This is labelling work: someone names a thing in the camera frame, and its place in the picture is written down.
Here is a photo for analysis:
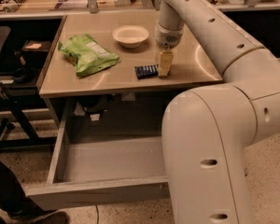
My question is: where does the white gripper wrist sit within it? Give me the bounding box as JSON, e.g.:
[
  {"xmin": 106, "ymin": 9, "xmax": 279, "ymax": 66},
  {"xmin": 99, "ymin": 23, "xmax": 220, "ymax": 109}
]
[{"xmin": 155, "ymin": 23, "xmax": 184, "ymax": 77}]

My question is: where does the dark blue rxbar wrapper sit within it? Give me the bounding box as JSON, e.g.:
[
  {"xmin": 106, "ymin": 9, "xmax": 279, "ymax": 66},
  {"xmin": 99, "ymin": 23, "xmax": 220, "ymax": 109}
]
[{"xmin": 134, "ymin": 64, "xmax": 159, "ymax": 79}]

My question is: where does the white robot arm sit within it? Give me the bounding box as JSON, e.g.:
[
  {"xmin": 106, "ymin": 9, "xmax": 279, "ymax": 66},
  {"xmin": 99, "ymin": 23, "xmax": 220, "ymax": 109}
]
[{"xmin": 156, "ymin": 0, "xmax": 280, "ymax": 224}]

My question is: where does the grey cabinet with tan top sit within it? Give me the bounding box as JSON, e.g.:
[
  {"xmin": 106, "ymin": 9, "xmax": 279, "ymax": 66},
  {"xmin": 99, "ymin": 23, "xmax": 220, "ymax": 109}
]
[{"xmin": 39, "ymin": 10, "xmax": 222, "ymax": 123}]

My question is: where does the open grey top drawer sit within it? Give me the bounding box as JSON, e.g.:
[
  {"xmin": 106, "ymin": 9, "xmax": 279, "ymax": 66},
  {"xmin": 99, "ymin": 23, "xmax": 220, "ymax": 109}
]
[{"xmin": 25, "ymin": 105, "xmax": 172, "ymax": 211}]

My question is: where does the white paper bowl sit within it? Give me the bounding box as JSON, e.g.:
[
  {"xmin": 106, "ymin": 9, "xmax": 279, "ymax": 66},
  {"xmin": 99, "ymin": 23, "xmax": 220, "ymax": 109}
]
[{"xmin": 112, "ymin": 25, "xmax": 149, "ymax": 49}]

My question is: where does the black device under table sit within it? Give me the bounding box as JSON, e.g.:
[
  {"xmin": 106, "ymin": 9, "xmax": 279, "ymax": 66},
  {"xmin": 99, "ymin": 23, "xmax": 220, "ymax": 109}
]
[{"xmin": 77, "ymin": 94, "xmax": 113, "ymax": 115}]

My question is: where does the green snack bag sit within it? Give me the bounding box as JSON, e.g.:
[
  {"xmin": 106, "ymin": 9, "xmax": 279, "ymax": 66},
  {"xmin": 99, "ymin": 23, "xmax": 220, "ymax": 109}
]
[{"xmin": 58, "ymin": 34, "xmax": 119, "ymax": 77}]

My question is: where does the dark shoe and leg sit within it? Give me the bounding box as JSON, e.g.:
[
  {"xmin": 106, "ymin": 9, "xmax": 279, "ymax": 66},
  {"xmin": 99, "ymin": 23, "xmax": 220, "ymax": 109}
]
[{"xmin": 0, "ymin": 162, "xmax": 69, "ymax": 224}]

